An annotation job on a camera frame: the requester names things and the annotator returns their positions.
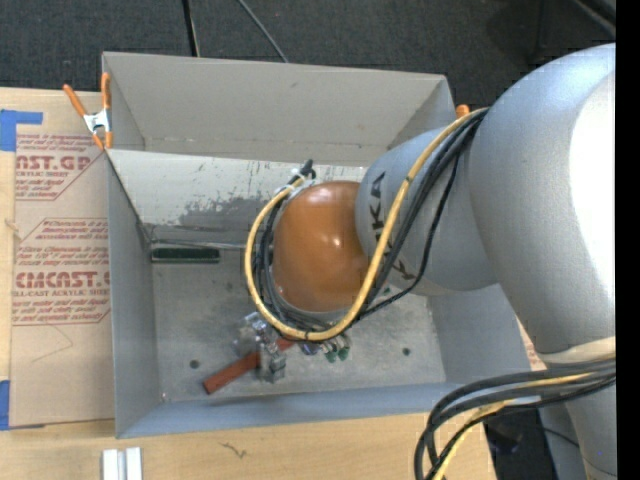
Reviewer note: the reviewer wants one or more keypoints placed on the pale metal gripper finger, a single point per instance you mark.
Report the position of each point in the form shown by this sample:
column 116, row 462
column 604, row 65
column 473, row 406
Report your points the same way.
column 273, row 367
column 251, row 332

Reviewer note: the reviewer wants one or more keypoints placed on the red-brown flat block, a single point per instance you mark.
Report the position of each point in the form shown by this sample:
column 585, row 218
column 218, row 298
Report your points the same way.
column 231, row 374

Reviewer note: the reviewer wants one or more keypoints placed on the grey metal bin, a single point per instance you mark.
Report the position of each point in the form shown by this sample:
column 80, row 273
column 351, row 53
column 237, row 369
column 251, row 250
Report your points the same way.
column 200, row 318

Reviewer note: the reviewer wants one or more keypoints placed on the dark green flat block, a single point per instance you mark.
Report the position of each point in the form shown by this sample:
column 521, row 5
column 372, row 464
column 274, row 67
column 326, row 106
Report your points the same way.
column 185, row 255

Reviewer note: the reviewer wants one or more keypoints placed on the brown cardboard board, red print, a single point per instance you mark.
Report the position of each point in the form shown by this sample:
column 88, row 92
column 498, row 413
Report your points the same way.
column 60, row 248

